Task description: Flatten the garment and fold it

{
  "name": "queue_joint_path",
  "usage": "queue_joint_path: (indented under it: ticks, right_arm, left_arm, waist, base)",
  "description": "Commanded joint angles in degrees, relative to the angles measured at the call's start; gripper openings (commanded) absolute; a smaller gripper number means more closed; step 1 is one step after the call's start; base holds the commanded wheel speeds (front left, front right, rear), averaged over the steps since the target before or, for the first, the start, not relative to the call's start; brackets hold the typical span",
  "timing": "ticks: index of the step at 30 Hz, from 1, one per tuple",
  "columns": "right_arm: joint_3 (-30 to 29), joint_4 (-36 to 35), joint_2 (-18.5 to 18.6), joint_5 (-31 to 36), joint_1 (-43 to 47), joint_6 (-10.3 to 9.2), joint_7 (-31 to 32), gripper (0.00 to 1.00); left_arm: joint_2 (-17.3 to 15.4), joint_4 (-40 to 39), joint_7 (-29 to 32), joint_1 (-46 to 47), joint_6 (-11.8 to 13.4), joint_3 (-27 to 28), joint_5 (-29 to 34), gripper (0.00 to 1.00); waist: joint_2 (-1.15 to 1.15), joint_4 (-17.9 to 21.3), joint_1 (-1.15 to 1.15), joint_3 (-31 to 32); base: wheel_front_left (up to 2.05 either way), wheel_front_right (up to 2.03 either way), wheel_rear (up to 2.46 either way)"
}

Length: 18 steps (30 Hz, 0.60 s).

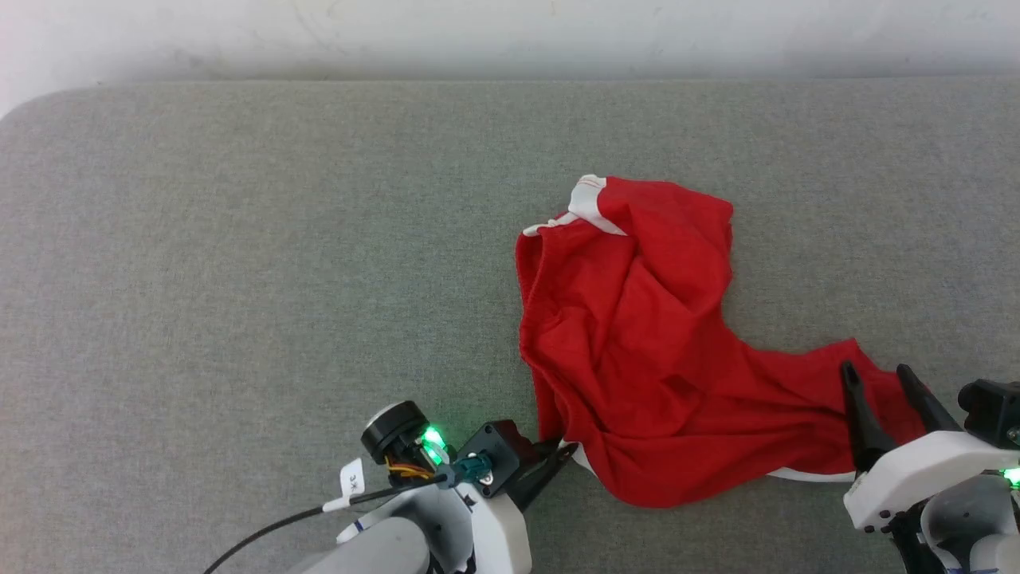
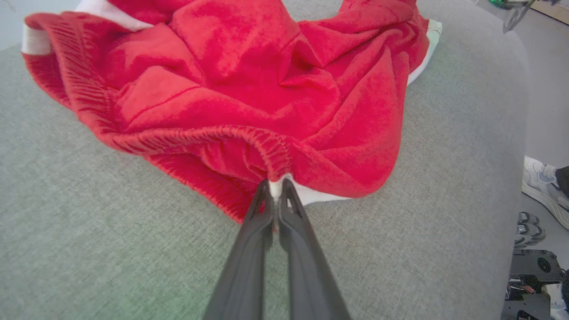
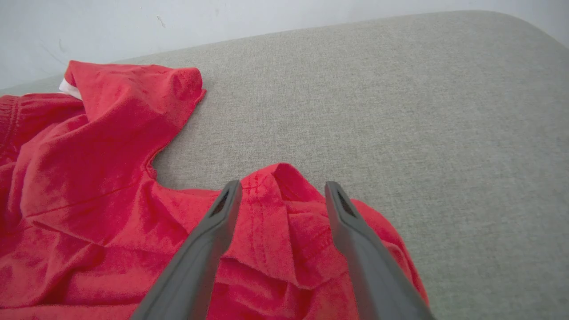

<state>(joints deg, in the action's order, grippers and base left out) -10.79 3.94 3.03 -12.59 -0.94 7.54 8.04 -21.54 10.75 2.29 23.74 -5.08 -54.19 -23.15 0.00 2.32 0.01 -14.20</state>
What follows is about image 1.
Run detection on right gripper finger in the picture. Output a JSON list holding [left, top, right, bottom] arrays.
[[841, 361, 898, 473], [896, 364, 963, 436]]

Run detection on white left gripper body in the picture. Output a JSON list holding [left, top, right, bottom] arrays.
[[466, 486, 533, 574]]

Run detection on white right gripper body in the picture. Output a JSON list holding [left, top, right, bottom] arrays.
[[843, 430, 1020, 533]]

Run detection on red shorts with white stripes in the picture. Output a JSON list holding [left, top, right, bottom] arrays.
[[515, 175, 929, 509]]

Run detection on grey fabric sofa seat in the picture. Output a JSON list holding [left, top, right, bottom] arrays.
[[0, 77, 1020, 574]]

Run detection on white paper cable tag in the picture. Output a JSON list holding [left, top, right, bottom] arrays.
[[323, 458, 367, 513]]

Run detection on thin black cable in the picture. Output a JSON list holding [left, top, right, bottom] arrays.
[[203, 475, 449, 574]]

